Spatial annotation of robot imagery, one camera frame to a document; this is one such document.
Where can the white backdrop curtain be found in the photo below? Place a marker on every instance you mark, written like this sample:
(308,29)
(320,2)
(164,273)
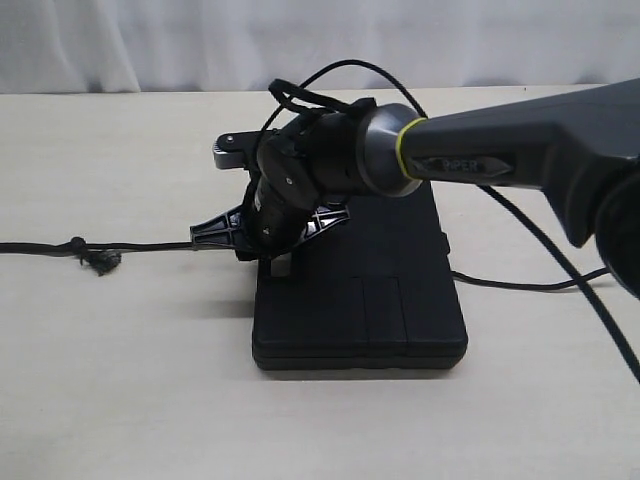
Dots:
(133,46)

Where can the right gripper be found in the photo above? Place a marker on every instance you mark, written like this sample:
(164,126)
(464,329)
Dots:
(269,223)

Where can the black plastic carrying case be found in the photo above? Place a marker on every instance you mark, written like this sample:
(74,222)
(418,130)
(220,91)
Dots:
(376,292)

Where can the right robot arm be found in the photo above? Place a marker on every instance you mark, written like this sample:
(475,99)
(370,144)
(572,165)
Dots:
(580,149)

